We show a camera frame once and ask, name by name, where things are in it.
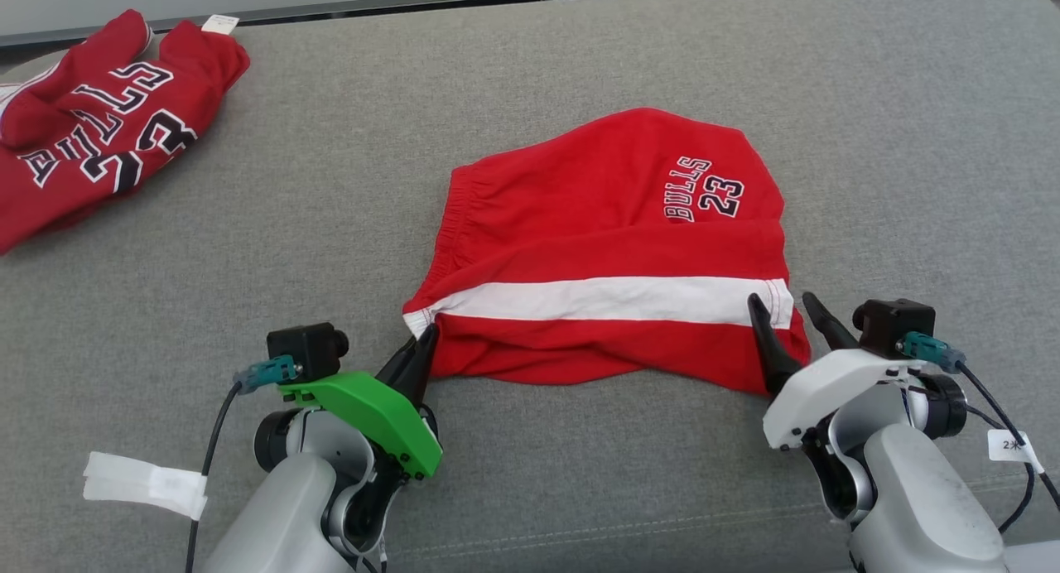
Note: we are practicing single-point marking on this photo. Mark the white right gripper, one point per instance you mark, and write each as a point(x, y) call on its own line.
point(816, 391)

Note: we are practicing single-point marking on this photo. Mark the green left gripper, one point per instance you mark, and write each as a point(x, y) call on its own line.
point(373, 411)

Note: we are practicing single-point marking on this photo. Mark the red white-striped Bulls shorts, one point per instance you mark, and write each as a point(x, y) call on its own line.
point(596, 242)

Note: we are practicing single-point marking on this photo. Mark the red Bulls 23 jersey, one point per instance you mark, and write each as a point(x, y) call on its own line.
point(91, 134)

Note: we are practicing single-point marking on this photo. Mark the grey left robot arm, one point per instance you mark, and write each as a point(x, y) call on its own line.
point(281, 515)

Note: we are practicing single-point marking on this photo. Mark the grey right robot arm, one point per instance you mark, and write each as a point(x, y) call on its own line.
point(919, 490)

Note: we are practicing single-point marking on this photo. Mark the white tape flag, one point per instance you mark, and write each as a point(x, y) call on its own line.
point(141, 482)

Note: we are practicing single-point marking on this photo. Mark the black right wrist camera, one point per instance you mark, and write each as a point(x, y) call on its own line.
point(890, 325)

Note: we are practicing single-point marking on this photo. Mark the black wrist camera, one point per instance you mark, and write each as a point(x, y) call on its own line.
point(890, 325)
point(302, 349)

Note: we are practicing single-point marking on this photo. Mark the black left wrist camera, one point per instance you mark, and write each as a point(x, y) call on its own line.
point(302, 349)

